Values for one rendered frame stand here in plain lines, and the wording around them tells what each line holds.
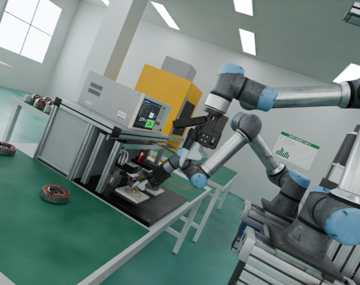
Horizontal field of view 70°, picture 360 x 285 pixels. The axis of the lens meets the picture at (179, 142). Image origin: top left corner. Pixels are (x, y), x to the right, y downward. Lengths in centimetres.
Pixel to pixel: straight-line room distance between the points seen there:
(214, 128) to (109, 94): 84
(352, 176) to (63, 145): 129
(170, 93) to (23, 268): 463
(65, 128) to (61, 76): 785
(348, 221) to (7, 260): 95
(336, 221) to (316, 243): 19
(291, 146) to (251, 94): 588
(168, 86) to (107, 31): 158
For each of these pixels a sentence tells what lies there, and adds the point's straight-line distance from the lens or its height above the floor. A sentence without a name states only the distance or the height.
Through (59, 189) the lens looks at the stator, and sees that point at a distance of 127.
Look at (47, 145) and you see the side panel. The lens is 158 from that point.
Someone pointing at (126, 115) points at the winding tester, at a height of 118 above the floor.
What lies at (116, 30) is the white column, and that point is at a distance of 555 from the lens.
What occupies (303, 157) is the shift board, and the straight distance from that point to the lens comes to 671.
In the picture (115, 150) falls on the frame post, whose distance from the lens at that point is 132.
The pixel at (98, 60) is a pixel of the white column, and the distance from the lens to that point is 556.
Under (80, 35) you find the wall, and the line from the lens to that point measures 928.
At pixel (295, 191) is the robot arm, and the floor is 117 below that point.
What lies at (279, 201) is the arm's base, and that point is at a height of 108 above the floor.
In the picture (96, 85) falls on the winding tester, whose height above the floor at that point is 126.
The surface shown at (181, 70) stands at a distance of 554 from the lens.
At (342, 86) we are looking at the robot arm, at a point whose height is 160.
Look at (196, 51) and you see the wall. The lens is 734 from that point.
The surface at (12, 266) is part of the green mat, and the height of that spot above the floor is 75.
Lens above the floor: 130
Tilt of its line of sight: 6 degrees down
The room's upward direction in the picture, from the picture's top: 24 degrees clockwise
